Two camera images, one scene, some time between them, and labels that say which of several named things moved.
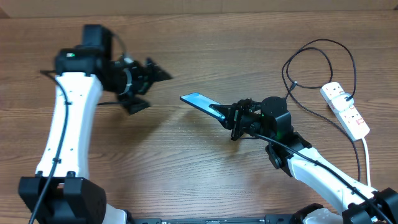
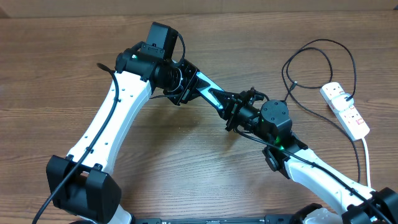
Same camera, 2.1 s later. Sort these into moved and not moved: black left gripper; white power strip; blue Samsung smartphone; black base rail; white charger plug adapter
Moved: black left gripper; blue Samsung smartphone
Not moved: black base rail; white charger plug adapter; white power strip
